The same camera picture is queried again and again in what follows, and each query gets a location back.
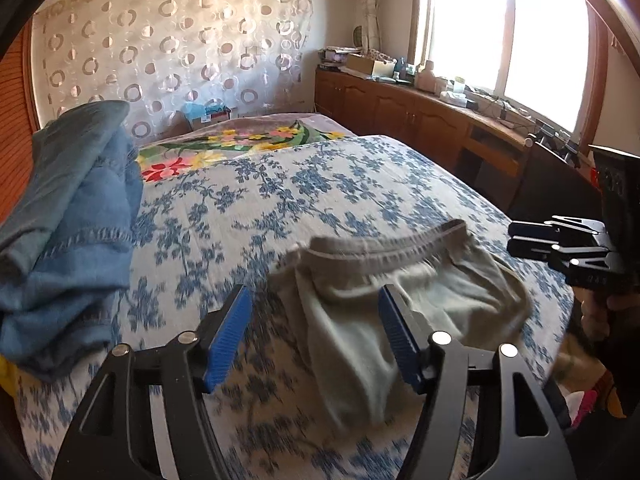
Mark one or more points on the green capped bottle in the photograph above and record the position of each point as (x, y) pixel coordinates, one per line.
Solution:
(458, 85)

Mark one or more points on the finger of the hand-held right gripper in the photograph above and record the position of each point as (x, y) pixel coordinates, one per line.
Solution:
(527, 229)
(527, 249)

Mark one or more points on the pile of folded blue jeans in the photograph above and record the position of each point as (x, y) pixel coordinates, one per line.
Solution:
(65, 240)

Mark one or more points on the blue bottle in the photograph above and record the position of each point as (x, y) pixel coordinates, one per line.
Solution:
(400, 69)

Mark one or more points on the blue floral bed sheet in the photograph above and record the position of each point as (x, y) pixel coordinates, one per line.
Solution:
(250, 200)

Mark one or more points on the long wooden cabinet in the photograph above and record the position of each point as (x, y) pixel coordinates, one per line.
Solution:
(400, 110)

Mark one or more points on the colourful floral blanket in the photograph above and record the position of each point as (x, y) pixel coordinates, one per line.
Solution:
(225, 145)

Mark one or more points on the grey pants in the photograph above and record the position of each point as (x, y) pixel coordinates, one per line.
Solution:
(350, 340)

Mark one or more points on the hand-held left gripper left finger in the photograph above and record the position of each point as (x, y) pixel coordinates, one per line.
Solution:
(230, 340)

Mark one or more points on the small black device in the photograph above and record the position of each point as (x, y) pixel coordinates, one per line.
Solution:
(471, 105)

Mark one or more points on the yellow pillow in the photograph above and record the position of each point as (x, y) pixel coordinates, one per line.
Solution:
(6, 375)

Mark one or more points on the person's right hand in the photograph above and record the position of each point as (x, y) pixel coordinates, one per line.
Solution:
(595, 320)

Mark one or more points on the wooden slatted wardrobe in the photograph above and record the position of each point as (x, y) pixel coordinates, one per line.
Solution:
(15, 125)

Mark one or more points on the stack of papers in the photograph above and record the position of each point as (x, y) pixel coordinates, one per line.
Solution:
(337, 57)

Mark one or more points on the small cardboard box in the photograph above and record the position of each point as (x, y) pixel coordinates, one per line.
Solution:
(212, 121)

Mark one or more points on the open cardboard box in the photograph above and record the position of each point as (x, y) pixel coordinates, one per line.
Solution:
(370, 66)

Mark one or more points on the wooden framed window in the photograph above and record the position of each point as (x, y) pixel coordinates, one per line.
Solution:
(475, 20)

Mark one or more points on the sheer circle-patterned curtain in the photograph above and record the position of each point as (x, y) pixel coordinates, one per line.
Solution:
(175, 35)

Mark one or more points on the pink tissue pack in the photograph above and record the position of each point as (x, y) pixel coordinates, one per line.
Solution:
(453, 97)

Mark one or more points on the white jug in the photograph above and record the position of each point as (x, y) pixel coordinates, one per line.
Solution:
(426, 75)

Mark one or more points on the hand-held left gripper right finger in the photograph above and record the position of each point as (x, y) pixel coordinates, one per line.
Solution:
(400, 345)

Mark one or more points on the white lace window curtain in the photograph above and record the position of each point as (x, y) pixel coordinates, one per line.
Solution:
(372, 0)

